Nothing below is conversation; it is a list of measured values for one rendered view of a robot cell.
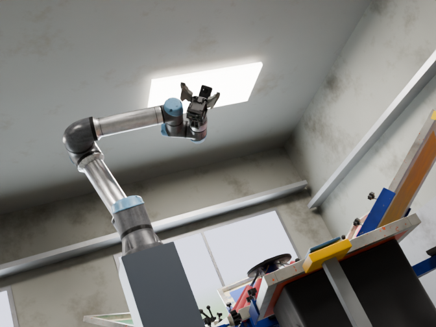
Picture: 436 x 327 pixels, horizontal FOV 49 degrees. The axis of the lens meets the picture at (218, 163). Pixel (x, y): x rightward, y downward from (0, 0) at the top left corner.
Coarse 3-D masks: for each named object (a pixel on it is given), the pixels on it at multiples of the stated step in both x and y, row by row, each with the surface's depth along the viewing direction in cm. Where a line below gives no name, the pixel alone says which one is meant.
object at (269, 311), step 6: (318, 270) 167; (300, 276) 165; (282, 282) 160; (288, 282) 165; (276, 288) 166; (282, 288) 171; (276, 294) 177; (276, 300) 192; (270, 306) 199; (270, 312) 216
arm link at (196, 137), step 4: (188, 124) 201; (188, 128) 200; (188, 132) 200; (192, 132) 200; (196, 132) 198; (200, 132) 198; (204, 132) 200; (188, 136) 202; (192, 136) 201; (196, 136) 201; (200, 136) 201; (204, 136) 204; (192, 140) 205; (196, 140) 204; (200, 140) 204
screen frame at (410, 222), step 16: (400, 224) 165; (416, 224) 165; (352, 240) 163; (368, 240) 162; (400, 240) 182; (272, 272) 158; (288, 272) 158; (304, 272) 161; (272, 288) 163; (256, 304) 200
